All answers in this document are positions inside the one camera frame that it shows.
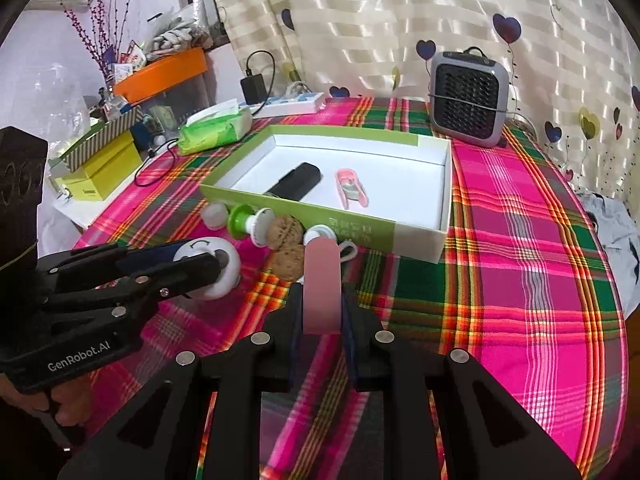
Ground green and white cardboard box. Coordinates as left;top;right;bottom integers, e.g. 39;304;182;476
199;125;453;264

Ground pink plaid tablecloth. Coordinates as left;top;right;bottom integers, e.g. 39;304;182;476
75;95;628;480

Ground blue small box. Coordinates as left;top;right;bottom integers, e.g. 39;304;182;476
131;120;161;148

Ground pink clip gadget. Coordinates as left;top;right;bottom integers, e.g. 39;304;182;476
303;240;343;336

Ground striped cardboard box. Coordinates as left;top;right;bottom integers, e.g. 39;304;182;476
47;105;143;173

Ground green tissue pack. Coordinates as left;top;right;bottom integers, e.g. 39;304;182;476
178;99;254;156

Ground grey clothing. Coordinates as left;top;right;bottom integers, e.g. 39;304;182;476
575;190;640;281

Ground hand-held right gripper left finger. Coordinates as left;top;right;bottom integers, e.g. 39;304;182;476
57;282;306;480

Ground yellow box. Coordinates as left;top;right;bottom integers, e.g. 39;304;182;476
55;132;143;201

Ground person's left hand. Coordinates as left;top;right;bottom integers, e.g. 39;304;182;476
0;375;93;428

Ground white round smiley gadget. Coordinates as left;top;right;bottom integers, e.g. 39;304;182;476
172;236;242;302

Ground green and white spool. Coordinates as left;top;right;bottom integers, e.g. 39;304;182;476
226;205;273;247

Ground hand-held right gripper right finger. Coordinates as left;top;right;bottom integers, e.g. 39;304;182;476
341;287;583;480

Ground thin black cable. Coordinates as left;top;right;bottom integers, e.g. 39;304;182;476
134;137;181;188

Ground purple decorative branches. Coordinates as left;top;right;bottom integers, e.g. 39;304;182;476
62;0;136;91

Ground pink nail clipper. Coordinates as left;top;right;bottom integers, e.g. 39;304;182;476
334;168;370;209

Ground grey small fan heater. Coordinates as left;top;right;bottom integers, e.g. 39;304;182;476
429;47;511;148

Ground black rectangular device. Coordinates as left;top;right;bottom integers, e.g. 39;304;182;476
263;162;321;201

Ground clear plastic bag with items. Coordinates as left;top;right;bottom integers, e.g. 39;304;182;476
145;0;211;58

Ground cream heart print curtain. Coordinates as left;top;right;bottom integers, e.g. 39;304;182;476
205;0;640;196

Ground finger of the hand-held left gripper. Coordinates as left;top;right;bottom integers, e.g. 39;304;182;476
40;252;224;331
35;241;196;286

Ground white power strip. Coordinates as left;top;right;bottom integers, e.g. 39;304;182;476
248;91;326;118

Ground orange box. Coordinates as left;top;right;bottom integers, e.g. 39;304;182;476
112;47;208;106

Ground black charger with cable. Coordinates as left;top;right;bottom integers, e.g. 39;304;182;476
241;50;277;106

